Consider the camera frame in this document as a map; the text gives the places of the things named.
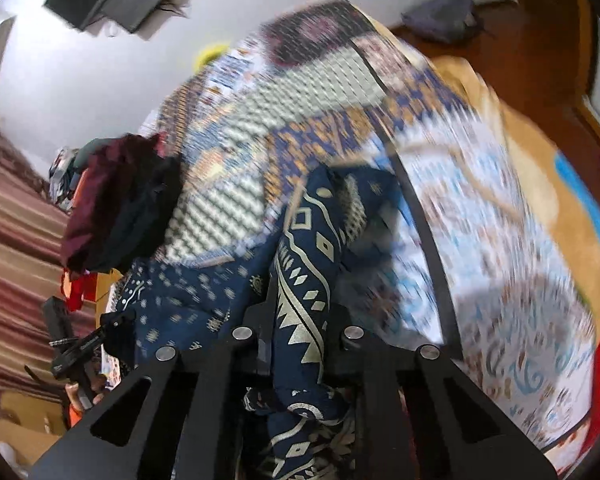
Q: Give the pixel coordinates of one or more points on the person's left hand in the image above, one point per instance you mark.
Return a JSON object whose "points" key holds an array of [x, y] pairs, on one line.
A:
{"points": [[79, 397]]}

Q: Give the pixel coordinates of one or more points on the grey backpack on floor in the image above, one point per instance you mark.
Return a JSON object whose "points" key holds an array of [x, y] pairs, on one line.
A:
{"points": [[444, 21]]}

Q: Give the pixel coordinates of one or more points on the maroon folded garment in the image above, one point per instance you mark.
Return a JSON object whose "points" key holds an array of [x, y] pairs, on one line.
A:
{"points": [[86, 230]]}

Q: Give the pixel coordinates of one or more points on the yellow pillow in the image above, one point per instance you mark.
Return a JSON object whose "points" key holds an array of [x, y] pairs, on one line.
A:
{"points": [[208, 55]]}

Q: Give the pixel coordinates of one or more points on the striped red beige curtain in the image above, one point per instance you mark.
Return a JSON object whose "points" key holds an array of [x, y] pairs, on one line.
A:
{"points": [[30, 272]]}

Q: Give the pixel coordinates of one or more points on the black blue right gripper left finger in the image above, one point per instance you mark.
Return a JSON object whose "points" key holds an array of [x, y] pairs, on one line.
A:
{"points": [[180, 416]]}

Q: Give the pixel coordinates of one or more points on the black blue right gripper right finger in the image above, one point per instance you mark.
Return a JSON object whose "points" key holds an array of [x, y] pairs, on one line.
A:
{"points": [[418, 416]]}

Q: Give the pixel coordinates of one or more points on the red plush toy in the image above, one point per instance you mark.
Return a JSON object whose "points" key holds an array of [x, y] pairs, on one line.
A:
{"points": [[77, 288]]}

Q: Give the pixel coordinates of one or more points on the dark teal folded garment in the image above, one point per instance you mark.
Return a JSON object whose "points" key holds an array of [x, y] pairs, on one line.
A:
{"points": [[145, 210]]}

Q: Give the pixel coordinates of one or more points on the tan fleece blanket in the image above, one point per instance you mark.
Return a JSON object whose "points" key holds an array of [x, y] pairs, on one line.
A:
{"points": [[557, 196]]}

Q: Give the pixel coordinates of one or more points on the cluttered items pile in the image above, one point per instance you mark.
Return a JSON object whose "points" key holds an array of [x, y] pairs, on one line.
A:
{"points": [[78, 176]]}

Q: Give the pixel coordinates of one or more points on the navy patterned hooded garment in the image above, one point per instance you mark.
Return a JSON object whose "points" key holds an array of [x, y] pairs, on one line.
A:
{"points": [[299, 428]]}

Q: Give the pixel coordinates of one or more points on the patchwork patterned bedspread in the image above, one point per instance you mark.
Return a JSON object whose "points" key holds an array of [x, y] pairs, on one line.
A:
{"points": [[453, 257]]}

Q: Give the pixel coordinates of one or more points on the orange jacket sleeve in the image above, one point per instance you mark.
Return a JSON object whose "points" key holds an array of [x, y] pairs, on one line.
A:
{"points": [[75, 415]]}

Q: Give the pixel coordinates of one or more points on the tan wooden nightstand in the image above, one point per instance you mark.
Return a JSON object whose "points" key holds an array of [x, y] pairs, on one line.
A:
{"points": [[29, 427]]}

